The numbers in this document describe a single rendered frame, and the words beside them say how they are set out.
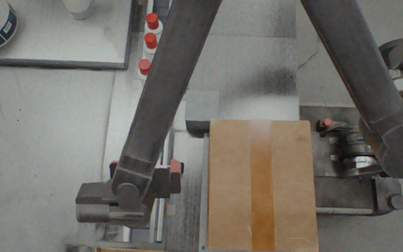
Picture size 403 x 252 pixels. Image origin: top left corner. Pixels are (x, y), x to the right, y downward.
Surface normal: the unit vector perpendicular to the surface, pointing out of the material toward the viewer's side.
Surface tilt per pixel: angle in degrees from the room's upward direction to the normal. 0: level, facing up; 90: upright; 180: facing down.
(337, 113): 0
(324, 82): 0
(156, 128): 52
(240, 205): 0
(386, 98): 42
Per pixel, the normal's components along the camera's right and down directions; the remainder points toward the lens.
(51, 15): 0.00, -0.31
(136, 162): -0.07, 0.52
